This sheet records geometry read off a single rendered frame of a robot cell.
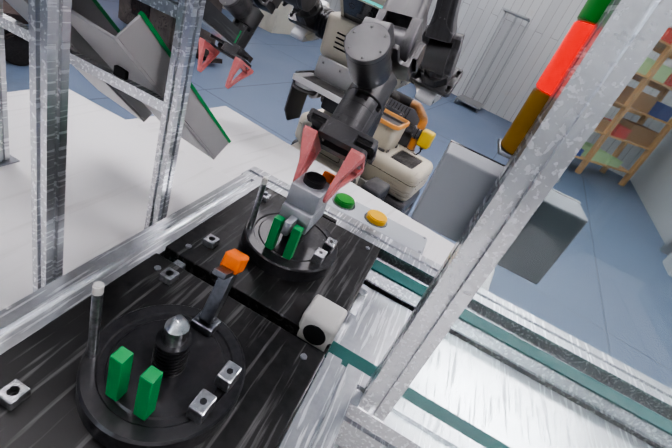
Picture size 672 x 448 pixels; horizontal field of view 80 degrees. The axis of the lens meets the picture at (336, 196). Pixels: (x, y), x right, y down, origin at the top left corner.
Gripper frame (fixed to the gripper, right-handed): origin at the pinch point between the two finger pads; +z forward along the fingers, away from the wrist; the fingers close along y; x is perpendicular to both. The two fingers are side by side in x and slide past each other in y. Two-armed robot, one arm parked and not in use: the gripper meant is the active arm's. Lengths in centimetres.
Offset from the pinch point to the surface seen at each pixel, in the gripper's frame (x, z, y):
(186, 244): -0.6, 14.5, -10.3
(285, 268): 0.8, 10.8, 2.3
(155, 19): 289, -134, -289
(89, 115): 30, 4, -60
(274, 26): 526, -319, -312
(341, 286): 5.5, 9.1, 9.6
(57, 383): -16.3, 28.1, -6.5
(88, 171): 18.1, 13.7, -42.1
